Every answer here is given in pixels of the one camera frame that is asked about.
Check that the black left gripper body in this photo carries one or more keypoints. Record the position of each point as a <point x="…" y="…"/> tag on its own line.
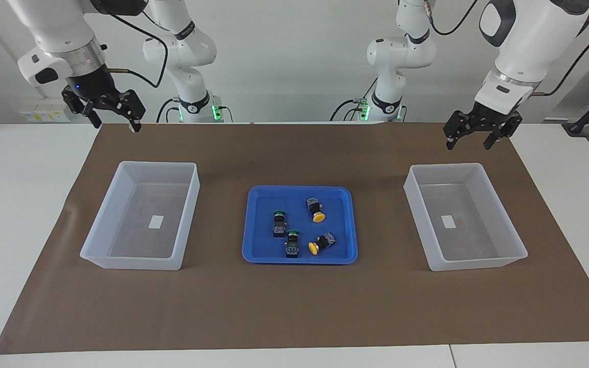
<point x="483" y="120"/>

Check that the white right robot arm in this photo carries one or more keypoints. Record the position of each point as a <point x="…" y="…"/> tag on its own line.
<point x="59" y="30"/>

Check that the brown table mat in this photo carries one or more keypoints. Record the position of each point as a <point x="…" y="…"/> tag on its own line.
<point x="294" y="306"/>

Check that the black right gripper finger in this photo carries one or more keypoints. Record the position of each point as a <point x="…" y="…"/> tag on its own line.
<point x="77" y="102"/>
<point x="131" y="105"/>

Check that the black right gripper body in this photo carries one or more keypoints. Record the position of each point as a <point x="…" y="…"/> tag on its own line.
<point x="95" y="84"/>

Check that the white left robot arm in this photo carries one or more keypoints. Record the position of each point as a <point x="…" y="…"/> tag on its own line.
<point x="529" y="41"/>

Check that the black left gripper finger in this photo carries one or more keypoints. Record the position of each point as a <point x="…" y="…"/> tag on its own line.
<point x="453" y="130"/>
<point x="504" y="132"/>

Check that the white paper label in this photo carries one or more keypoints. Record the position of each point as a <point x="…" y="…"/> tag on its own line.
<point x="156" y="222"/>
<point x="448" y="221"/>

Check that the white wall power strip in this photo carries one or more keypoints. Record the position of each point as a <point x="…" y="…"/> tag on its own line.
<point x="44" y="113"/>

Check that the green push button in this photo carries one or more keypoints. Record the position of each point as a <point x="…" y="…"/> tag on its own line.
<point x="279" y="225"/>
<point x="292" y="248"/>

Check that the translucent white plastic box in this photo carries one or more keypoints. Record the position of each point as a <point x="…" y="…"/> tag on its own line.
<point x="120" y="263"/>
<point x="478" y="263"/>

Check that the blue plastic tray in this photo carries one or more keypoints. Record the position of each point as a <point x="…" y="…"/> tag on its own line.
<point x="299" y="204"/>

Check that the yellow push button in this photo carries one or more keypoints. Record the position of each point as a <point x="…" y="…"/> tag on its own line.
<point x="325" y="241"/>
<point x="315" y="207"/>

